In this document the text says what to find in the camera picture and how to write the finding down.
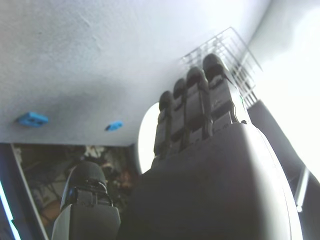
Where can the white plate with dark rim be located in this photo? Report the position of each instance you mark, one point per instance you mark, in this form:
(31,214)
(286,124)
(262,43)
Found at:
(146,140)

